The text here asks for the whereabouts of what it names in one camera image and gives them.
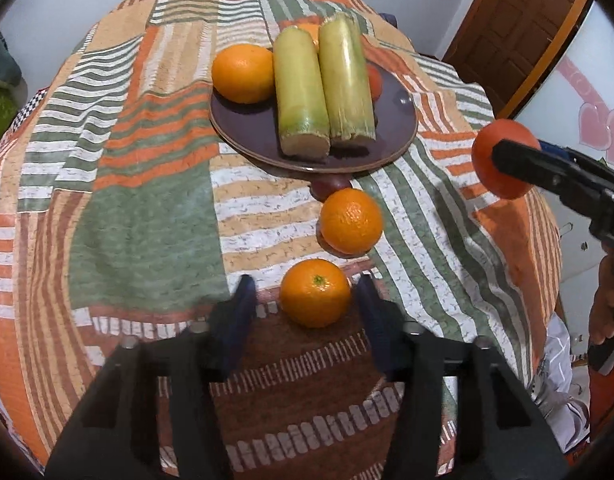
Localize person's orange clothing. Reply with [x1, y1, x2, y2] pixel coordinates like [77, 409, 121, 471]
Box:
[587, 360, 614, 453]

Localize large orange with sticker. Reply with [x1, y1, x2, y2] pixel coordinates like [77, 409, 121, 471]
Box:
[296, 22, 322, 51]

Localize small dark red plum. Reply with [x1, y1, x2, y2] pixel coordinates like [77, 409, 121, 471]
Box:
[311, 174, 352, 202]

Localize red tomato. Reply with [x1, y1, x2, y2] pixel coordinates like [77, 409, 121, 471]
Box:
[471, 118, 542, 200]
[367, 64, 384, 101]

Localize striped patchwork blanket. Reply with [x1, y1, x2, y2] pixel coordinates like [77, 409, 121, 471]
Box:
[0, 0, 562, 476]

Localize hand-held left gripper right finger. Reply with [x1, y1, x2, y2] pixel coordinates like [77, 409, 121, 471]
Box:
[356, 274, 570, 480]

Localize person's right hand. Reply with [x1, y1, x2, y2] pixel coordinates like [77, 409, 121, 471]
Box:
[588, 254, 614, 345]

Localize black white checkered cloth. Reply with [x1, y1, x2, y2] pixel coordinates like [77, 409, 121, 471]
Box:
[12, 87, 50, 131]

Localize brown wooden door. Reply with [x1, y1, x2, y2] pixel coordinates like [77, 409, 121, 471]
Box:
[444, 0, 588, 116]

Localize purple round plate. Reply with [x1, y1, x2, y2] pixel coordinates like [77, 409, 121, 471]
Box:
[209, 67, 418, 173]

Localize white grey cloth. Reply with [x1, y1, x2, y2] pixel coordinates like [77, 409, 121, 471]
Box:
[532, 315, 590, 453]

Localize small tangerine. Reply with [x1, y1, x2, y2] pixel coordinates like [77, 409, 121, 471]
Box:
[319, 187, 384, 256]
[279, 258, 352, 329]

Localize white wardrobe door pink hearts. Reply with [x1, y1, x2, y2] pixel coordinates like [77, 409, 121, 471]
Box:
[512, 0, 614, 311]

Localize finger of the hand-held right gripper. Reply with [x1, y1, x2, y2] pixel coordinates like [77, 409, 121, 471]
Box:
[538, 141, 614, 187]
[492, 139, 614, 221]

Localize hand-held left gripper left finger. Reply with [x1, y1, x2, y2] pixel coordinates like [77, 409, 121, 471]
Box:
[44, 274, 260, 480]

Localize yellow-green sugarcane piece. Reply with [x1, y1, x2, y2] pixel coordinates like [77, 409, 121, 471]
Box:
[273, 25, 332, 157]
[318, 12, 378, 147]

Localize grey stuffed cushion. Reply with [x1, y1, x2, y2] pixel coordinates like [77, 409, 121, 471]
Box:
[0, 35, 22, 86]

